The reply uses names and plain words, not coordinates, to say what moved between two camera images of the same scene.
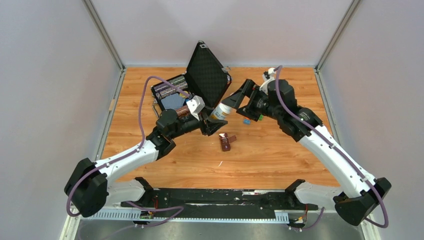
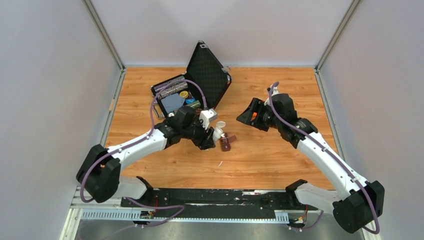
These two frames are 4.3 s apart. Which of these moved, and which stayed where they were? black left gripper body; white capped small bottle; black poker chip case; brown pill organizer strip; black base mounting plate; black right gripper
Moved: black left gripper body; white capped small bottle; black right gripper
Stayed: black base mounting plate; black poker chip case; brown pill organizer strip
